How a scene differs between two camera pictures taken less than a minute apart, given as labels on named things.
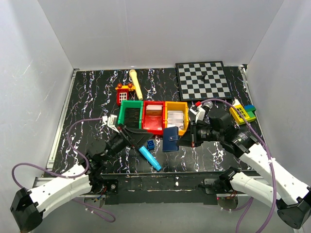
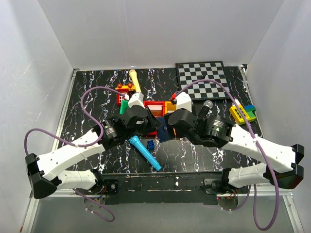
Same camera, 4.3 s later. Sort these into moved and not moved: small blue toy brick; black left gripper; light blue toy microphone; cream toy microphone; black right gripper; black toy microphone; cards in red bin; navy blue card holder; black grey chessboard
Moved: black right gripper; black left gripper; navy blue card holder
Not moved: light blue toy microphone; cards in red bin; black toy microphone; small blue toy brick; cream toy microphone; black grey chessboard
